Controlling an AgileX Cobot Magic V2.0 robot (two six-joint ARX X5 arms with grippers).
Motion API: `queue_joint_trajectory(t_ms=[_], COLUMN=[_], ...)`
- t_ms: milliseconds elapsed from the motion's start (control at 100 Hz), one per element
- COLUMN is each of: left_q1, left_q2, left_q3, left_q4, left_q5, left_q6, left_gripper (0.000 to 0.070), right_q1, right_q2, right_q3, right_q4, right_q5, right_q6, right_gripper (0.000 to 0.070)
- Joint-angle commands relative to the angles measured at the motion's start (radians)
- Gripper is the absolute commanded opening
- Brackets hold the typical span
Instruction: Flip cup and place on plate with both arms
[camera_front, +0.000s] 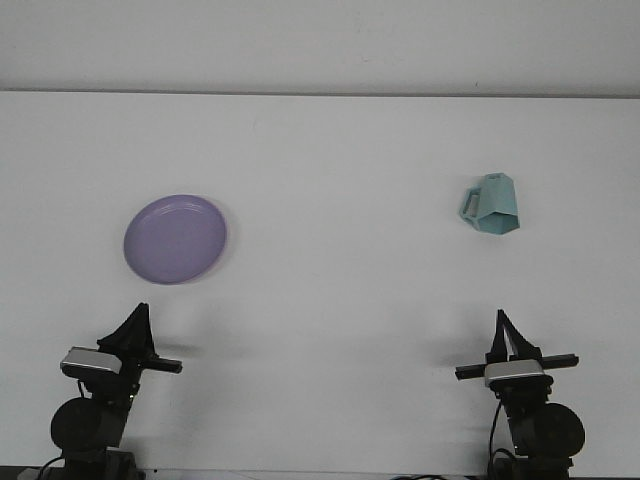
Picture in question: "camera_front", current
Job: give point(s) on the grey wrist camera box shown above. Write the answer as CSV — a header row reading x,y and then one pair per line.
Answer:
x,y
515,372
90,360

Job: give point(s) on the pale blue hexagonal cup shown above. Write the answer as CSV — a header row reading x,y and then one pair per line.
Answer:
x,y
495,205

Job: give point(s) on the purple round plate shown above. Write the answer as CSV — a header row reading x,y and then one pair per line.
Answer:
x,y
175,240

